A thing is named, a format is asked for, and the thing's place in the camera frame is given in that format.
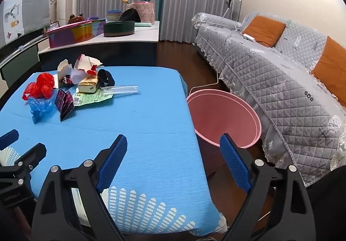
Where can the red plastic bag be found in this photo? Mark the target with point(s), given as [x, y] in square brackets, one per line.
[40, 84]

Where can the white rod with blue ball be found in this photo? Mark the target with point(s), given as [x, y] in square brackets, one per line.
[21, 47]

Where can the purple small item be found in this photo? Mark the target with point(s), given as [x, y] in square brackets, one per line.
[92, 17]

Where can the colourful rectangular box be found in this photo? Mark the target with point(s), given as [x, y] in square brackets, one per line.
[73, 34]

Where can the white floor stand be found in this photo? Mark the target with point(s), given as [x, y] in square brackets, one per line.
[229, 3]

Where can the white red paper box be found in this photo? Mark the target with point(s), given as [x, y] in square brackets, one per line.
[85, 65]

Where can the white topped low table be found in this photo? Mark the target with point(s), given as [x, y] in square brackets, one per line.
[129, 43]

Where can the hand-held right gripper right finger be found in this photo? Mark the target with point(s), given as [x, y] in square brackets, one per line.
[234, 165]

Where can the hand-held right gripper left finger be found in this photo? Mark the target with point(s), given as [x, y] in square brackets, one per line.
[113, 161]

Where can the white torn paper carton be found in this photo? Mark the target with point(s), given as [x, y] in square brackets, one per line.
[64, 69]

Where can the grey quilted sofa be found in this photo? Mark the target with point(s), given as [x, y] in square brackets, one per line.
[283, 89]

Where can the grey printed television cover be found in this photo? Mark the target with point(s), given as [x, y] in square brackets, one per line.
[27, 13]

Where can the black hat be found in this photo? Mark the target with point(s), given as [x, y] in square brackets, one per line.
[129, 16]

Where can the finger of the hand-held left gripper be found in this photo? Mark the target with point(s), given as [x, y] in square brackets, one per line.
[9, 138]
[33, 155]

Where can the green white plastic wrapper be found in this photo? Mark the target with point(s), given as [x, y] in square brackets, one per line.
[89, 99]

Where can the brown figurine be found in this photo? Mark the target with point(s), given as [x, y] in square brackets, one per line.
[75, 18]

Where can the yellow paper packet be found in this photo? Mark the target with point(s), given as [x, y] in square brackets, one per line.
[88, 84]

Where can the television cabinet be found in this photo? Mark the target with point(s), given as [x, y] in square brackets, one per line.
[19, 62]

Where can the stack of coloured bowls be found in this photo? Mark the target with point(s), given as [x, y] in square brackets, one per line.
[113, 15]

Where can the dark green round basin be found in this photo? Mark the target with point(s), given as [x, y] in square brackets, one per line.
[119, 28]

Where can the white power strip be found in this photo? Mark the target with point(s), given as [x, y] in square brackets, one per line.
[249, 36]

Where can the small photo frame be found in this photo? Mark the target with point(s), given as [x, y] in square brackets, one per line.
[54, 25]

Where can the dark maroon packet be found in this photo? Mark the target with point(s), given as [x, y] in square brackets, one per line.
[65, 103]

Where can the orange cushion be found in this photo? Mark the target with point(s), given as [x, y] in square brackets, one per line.
[263, 30]
[332, 68]

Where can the light green folded cloth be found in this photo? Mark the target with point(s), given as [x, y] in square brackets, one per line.
[144, 24]

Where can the blue table cover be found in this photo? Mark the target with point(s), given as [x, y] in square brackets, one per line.
[151, 127]

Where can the blue plastic bag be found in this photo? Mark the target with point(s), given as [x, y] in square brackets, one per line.
[40, 107]

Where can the clear plastic tubes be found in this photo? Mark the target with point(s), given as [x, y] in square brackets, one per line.
[121, 89]

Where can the pink lace basket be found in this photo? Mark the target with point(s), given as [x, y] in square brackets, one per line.
[144, 11]

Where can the dark red candy wrapper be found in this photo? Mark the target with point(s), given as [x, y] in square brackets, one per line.
[66, 80]

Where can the pink plastic bucket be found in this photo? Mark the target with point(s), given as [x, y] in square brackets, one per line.
[221, 116]

